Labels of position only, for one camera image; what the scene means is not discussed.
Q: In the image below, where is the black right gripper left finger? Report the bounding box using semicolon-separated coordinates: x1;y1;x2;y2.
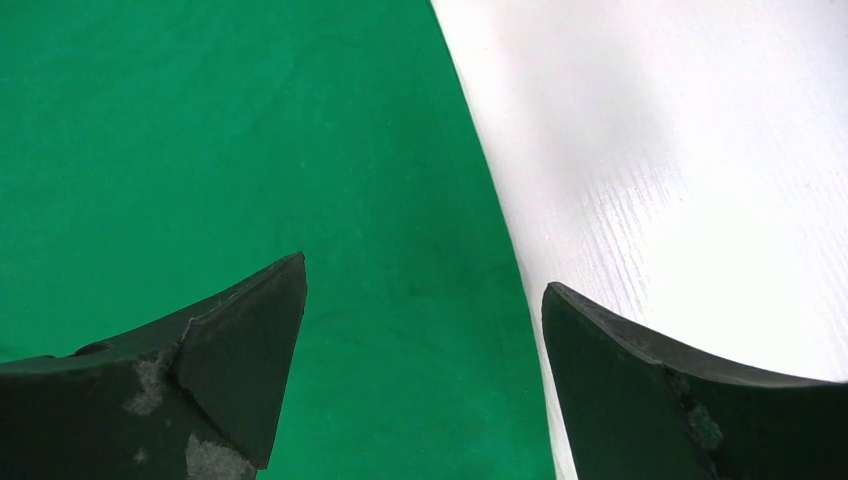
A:
1;253;307;479

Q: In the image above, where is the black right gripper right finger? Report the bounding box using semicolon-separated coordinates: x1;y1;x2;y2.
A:
542;282;847;480

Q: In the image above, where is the green t-shirt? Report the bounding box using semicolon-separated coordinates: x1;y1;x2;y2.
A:
1;1;554;479

